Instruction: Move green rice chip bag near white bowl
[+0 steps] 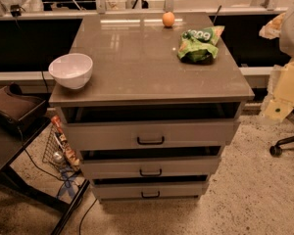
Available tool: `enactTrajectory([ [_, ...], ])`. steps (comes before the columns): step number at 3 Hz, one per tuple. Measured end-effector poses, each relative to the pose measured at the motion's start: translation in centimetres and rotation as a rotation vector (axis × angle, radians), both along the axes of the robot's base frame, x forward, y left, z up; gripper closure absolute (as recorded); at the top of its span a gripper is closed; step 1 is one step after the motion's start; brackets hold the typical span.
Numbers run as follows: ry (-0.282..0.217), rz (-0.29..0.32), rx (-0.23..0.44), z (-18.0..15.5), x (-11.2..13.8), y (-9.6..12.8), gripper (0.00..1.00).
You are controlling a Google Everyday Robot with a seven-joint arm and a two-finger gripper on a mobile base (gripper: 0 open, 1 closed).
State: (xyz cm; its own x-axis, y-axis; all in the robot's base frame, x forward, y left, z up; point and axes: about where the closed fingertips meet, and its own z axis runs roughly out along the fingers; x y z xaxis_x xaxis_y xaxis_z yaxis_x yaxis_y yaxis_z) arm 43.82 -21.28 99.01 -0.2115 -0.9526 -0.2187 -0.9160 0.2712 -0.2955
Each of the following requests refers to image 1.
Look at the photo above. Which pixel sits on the top drawer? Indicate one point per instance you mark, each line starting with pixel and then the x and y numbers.
pixel 150 134

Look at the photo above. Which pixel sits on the middle drawer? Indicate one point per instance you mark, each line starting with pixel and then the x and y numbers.
pixel 154 167

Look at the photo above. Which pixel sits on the drawer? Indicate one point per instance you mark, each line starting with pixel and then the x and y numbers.
pixel 154 167
pixel 150 190
pixel 150 134

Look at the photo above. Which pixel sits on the black side table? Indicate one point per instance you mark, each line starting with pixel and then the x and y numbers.
pixel 28 186

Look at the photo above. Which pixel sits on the bottom drawer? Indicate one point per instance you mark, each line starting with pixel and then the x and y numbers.
pixel 150 190

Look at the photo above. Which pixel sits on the wire basket with snacks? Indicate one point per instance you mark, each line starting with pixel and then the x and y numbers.
pixel 58 152

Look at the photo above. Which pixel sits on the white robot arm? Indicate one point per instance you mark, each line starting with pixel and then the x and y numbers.
pixel 286 37

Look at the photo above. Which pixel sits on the blue tape strip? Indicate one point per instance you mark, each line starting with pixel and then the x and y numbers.
pixel 68 177

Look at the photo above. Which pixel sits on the green rice chip bag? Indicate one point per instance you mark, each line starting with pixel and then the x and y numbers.
pixel 197 46

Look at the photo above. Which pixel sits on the black office chair base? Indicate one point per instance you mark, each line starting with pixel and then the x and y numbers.
pixel 276 149

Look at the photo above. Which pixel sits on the orange fruit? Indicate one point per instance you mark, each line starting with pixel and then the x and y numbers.
pixel 168 19

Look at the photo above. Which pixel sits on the yellow taped gripper finger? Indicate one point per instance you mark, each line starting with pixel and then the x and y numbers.
pixel 273 28
pixel 279 102

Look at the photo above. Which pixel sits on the white bowl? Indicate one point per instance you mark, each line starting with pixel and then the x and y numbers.
pixel 72 71

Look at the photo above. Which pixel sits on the dark brown bag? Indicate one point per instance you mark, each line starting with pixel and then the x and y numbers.
pixel 18 111

